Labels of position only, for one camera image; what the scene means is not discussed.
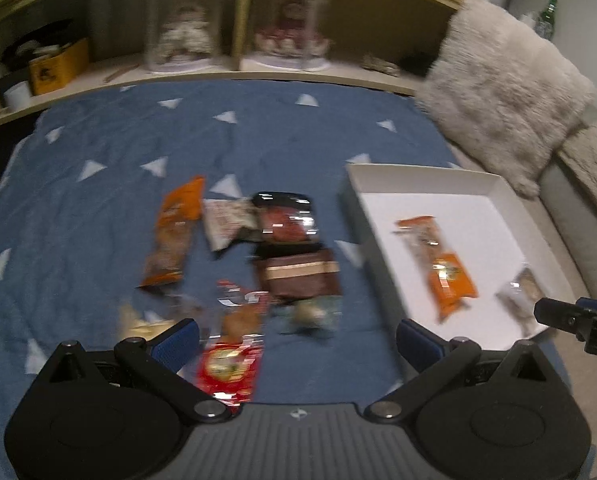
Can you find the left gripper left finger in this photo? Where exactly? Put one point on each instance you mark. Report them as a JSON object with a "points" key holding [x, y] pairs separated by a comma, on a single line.
{"points": [[155, 364]]}

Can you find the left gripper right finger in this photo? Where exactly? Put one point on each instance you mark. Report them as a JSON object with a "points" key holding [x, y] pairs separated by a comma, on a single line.
{"points": [[438, 363]]}

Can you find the cream pastry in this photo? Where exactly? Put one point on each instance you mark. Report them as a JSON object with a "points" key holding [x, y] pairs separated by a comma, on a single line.
{"points": [[132, 324]]}

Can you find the small clear candy packet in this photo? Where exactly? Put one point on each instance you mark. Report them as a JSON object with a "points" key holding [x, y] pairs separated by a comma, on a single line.
{"points": [[519, 297]]}

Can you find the red cracker pack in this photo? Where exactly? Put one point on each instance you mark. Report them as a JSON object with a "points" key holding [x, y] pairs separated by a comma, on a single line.
{"points": [[230, 360]]}

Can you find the orange cracker pack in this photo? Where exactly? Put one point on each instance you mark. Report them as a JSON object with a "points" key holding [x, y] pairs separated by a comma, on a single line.
{"points": [[173, 232], [445, 274]]}

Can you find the clear green-dot candy packet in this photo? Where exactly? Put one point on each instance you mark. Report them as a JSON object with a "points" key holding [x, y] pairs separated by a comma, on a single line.
{"points": [[318, 316]]}

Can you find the white printed snack packet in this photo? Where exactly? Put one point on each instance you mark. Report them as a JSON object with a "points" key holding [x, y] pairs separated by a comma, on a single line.
{"points": [[228, 221]]}

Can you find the brown gold-band cake pack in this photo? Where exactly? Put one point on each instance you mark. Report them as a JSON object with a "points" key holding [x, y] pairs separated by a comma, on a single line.
{"points": [[300, 276]]}

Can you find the black mooncake pack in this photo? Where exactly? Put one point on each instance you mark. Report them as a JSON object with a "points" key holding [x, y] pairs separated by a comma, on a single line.
{"points": [[285, 218]]}

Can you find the grey mattress edge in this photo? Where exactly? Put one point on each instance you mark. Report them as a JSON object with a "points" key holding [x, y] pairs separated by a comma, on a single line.
{"points": [[575, 216]]}

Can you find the white shallow cardboard tray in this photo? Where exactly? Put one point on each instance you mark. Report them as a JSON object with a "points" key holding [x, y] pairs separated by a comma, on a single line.
{"points": [[481, 220]]}

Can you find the blue quilted triangle blanket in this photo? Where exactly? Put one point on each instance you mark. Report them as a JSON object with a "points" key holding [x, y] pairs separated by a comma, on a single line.
{"points": [[78, 205]]}

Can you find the white fluffy pillow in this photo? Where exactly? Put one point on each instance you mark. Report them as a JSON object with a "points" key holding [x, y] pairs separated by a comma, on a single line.
{"points": [[507, 97]]}

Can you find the green glass bottle right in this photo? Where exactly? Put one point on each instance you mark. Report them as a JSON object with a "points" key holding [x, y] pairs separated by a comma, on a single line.
{"points": [[546, 21]]}

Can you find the white cylinder cup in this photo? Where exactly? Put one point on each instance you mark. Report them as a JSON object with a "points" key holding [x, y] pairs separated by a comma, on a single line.
{"points": [[18, 97]]}

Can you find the small grey trinket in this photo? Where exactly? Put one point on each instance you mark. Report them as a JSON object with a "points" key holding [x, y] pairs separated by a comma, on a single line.
{"points": [[374, 64]]}

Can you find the yellow cardboard box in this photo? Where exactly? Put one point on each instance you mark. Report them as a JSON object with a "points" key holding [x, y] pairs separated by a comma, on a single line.
{"points": [[57, 71]]}

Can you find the wooden bedside shelf unit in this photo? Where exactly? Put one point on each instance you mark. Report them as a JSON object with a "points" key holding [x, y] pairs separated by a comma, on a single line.
{"points": [[101, 44]]}

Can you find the white-dress doll display case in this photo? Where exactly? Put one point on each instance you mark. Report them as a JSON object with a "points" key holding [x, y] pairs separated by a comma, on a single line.
{"points": [[182, 35]]}

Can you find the pink-dress doll display case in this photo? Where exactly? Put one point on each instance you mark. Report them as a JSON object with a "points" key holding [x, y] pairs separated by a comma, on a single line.
{"points": [[288, 34]]}

